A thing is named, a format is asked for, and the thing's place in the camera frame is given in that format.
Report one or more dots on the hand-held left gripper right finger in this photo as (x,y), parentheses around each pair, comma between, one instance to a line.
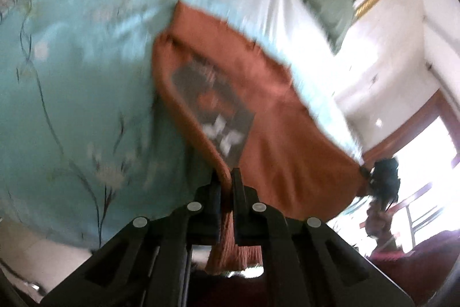
(238,206)

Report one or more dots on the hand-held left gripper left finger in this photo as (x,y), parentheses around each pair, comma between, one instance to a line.
(214,206)

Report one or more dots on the orange knit sweater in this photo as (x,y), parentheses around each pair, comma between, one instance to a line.
(284,138)

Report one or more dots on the person's right hand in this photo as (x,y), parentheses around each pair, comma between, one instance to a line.
(377,220)

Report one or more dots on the window railing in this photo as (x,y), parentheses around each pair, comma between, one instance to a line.
(420,213)

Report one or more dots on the dark red cloth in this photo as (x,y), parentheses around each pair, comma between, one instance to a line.
(413,271)

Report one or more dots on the teal floral bedsheet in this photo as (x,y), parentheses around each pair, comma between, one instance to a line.
(72,94)

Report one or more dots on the wooden door frame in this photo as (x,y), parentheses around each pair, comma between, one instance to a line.
(413,123)

